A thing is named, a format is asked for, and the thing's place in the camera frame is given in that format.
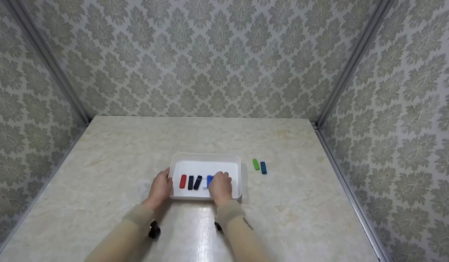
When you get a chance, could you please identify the person's left hand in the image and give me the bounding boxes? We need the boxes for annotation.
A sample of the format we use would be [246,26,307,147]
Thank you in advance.
[144,168,173,211]

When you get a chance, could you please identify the white plastic tray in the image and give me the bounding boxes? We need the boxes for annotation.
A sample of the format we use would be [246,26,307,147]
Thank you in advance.
[168,153,243,202]

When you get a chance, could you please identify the person's left forearm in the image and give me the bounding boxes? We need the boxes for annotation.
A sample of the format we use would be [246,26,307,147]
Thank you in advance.
[83,202,163,262]

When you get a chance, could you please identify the person's right hand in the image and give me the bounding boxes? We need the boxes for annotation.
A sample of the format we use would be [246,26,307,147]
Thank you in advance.
[208,172,233,207]

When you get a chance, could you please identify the person's right forearm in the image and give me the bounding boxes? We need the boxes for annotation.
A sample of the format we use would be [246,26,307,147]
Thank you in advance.
[214,199,274,262]

